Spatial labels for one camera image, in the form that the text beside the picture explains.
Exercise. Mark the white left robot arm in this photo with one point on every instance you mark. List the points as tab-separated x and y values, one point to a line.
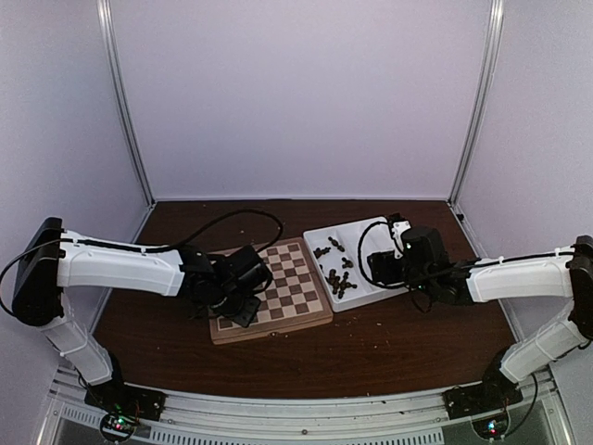
57	259

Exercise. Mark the dark chess pawn middle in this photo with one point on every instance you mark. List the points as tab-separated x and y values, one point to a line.
347	263

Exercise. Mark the white plastic divided tray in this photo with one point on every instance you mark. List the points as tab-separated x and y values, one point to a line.
360	239

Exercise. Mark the aluminium front rail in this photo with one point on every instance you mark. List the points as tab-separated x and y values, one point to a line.
409	418

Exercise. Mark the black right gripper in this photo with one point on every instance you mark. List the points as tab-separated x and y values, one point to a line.
382	268

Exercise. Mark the dark chess king lying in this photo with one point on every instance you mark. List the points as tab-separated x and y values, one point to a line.
319	252

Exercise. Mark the dark chess queen lying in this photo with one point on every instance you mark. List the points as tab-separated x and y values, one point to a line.
339	284

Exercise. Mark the aluminium frame post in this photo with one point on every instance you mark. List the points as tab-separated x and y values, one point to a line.
105	17
494	31

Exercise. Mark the wooden chess board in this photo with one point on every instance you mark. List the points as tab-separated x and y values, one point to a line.
295	300

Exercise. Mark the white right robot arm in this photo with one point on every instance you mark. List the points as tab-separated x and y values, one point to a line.
562	273

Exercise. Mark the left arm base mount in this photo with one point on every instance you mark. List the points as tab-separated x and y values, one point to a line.
117	397

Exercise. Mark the left aluminium frame post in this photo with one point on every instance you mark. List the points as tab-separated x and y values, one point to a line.
105	17

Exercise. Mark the right aluminium frame post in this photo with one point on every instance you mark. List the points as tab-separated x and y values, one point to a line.
494	31

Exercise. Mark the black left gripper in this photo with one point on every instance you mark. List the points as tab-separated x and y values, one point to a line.
245	317

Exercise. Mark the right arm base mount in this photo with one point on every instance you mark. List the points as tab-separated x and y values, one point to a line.
494	392

